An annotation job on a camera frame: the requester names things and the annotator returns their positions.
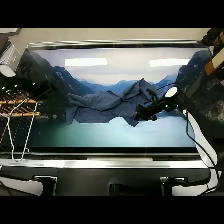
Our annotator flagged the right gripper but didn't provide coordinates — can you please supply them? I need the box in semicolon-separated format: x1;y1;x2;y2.
134;102;158;123

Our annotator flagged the blue polo shirt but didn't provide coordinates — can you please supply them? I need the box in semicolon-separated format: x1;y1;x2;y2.
64;78;168;128

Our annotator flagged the silver frame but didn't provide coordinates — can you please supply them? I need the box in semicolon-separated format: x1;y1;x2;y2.
0;152;224;196

